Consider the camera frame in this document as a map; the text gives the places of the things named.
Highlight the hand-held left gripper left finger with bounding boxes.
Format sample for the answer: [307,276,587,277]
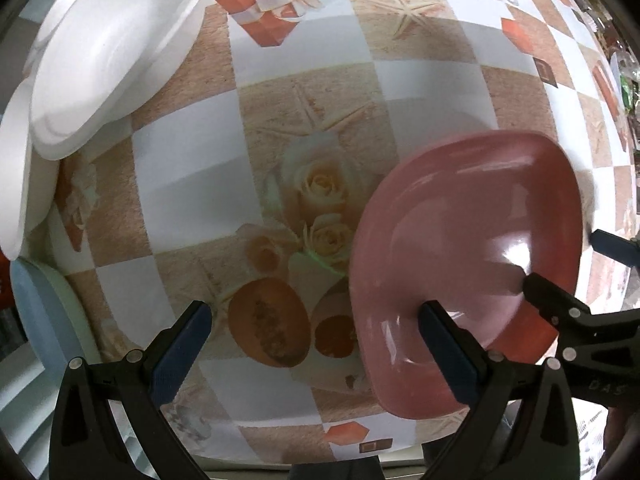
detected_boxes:
[47,300,214,480]

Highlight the light blue plate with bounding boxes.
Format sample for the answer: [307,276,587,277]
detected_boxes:
[10,257,96,396]

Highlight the person's right forearm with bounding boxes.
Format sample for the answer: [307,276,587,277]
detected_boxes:
[604,405,640,480]

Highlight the printed checkered tablecloth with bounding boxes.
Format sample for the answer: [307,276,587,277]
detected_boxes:
[10,0,638,463]

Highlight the white foam plate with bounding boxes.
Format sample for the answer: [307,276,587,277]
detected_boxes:
[29,0,222,162]
[0,82,61,261]

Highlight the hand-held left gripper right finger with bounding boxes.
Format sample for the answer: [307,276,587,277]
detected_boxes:
[418,300,583,480]

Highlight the pink plastic plate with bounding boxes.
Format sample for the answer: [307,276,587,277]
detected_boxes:
[348,130,587,420]

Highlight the assorted packaged goods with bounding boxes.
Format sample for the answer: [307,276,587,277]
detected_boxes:
[570,0,640,161]

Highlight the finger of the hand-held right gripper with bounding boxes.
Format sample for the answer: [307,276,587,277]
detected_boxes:
[523,272,593,333]
[590,229,640,267]

